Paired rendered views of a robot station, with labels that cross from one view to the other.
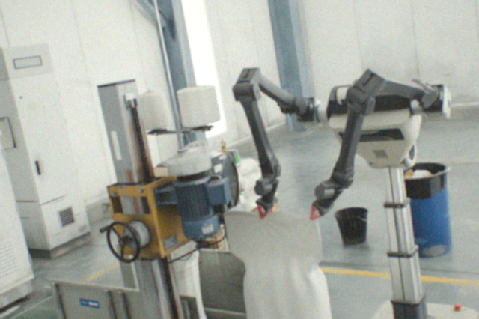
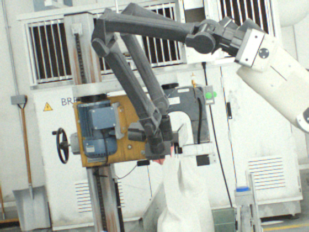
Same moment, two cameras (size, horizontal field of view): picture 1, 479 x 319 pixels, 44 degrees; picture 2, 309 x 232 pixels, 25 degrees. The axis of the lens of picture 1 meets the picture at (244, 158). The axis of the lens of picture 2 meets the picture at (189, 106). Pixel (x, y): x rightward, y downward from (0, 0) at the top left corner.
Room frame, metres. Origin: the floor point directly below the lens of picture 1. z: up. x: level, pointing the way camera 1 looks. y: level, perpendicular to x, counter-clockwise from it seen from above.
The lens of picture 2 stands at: (1.13, -2.68, 1.42)
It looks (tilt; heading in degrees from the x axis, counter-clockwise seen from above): 3 degrees down; 59
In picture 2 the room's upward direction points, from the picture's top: 8 degrees counter-clockwise
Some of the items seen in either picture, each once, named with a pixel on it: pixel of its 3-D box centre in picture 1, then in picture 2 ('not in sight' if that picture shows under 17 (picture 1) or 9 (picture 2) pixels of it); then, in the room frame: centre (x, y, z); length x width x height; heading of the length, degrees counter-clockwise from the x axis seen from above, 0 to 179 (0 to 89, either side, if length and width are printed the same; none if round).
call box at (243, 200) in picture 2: not in sight; (243, 196); (2.89, -0.10, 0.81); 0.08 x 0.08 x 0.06; 55
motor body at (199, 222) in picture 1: (197, 207); (97, 128); (2.37, 0.23, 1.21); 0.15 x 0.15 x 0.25
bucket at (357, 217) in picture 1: (352, 226); not in sight; (4.94, -0.83, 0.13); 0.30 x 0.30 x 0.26
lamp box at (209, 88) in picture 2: (230, 159); (208, 95); (2.88, 0.07, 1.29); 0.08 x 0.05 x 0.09; 55
